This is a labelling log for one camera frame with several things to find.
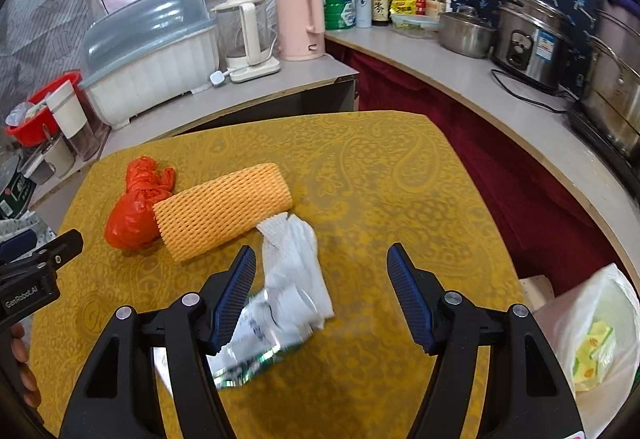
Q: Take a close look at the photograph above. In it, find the yellow paisley tablecloth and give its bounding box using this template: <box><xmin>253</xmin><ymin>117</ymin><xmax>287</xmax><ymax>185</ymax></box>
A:
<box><xmin>30</xmin><ymin>113</ymin><xmax>523</xmax><ymax>438</ymax></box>

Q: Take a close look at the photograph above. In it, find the black induction cooktop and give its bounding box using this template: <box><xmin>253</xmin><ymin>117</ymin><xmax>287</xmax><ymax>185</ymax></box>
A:
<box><xmin>566</xmin><ymin>107</ymin><xmax>639</xmax><ymax>202</ymax></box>

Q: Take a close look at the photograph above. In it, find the wooden stool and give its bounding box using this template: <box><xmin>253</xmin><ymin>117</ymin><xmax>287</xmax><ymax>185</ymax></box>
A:
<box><xmin>518</xmin><ymin>275</ymin><xmax>555</xmax><ymax>312</ymax></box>

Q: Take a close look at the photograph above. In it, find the pink electric kettle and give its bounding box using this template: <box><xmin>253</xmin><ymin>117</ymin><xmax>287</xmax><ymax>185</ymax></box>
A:
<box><xmin>276</xmin><ymin>0</ymin><xmax>326</xmax><ymax>62</ymax></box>

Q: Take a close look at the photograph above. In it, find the orange foam net sleeve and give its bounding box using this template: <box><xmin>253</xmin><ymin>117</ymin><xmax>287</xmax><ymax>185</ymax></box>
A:
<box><xmin>153</xmin><ymin>162</ymin><xmax>293</xmax><ymax>263</ymax></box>

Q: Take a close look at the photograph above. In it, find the steel rice cooker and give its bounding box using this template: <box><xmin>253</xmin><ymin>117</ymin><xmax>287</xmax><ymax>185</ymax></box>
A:
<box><xmin>491</xmin><ymin>0</ymin><xmax>587</xmax><ymax>93</ymax></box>

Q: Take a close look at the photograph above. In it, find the dark sauce bottle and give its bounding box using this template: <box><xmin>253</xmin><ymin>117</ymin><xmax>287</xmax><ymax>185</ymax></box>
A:
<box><xmin>372</xmin><ymin>0</ymin><xmax>390</xmax><ymax>26</ymax></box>

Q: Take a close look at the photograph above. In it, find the black power cable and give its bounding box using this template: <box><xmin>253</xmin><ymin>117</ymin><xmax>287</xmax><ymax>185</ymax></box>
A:
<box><xmin>489</xmin><ymin>68</ymin><xmax>576</xmax><ymax>115</ymax></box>

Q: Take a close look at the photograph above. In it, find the small steel pot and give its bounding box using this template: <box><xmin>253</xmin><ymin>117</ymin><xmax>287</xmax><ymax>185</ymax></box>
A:
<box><xmin>437</xmin><ymin>12</ymin><xmax>496</xmax><ymax>58</ymax></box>

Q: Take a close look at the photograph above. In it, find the red plastic bag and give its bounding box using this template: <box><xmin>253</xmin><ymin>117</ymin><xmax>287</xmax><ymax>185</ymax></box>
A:
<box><xmin>104</xmin><ymin>156</ymin><xmax>177</xmax><ymax>251</ymax></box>

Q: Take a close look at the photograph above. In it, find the red plastic basket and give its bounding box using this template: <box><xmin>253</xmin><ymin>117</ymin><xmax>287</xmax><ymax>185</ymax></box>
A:
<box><xmin>4</xmin><ymin>69</ymin><xmax>81</xmax><ymax>147</ymax></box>

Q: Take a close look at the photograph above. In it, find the dark red counter curtain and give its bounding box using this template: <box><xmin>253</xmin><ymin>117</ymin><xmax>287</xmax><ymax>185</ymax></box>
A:
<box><xmin>326</xmin><ymin>41</ymin><xmax>623</xmax><ymax>295</ymax></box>

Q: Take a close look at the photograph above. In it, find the large steel steamer pot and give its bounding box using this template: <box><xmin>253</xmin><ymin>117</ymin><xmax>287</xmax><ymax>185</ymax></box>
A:
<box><xmin>582</xmin><ymin>0</ymin><xmax>639</xmax><ymax>162</ymax></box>

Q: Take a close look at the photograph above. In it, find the green tin can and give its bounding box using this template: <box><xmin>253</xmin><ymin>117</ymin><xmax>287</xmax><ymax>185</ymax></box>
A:
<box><xmin>323</xmin><ymin>0</ymin><xmax>356</xmax><ymax>30</ymax></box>

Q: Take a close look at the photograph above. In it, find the trash bin with white liner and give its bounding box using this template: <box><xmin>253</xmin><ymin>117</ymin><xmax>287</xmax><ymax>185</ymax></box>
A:
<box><xmin>534</xmin><ymin>265</ymin><xmax>639</xmax><ymax>438</ymax></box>

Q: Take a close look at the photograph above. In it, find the white tissue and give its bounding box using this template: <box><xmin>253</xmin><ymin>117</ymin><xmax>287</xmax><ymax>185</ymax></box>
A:
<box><xmin>257</xmin><ymin>212</ymin><xmax>334</xmax><ymax>329</ymax></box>

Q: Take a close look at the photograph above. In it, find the white dish rack grey lid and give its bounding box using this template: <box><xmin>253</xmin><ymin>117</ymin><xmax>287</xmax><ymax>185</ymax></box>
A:
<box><xmin>80</xmin><ymin>0</ymin><xmax>220</xmax><ymax>129</ymax></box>

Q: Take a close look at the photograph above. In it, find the white glass electric kettle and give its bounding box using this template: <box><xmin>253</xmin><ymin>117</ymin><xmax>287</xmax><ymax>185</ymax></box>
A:
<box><xmin>213</xmin><ymin>0</ymin><xmax>281</xmax><ymax>84</ymax></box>

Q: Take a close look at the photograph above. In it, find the person's left hand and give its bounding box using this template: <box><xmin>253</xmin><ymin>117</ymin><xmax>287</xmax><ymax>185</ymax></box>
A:
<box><xmin>10</xmin><ymin>323</ymin><xmax>41</xmax><ymax>410</ymax></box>

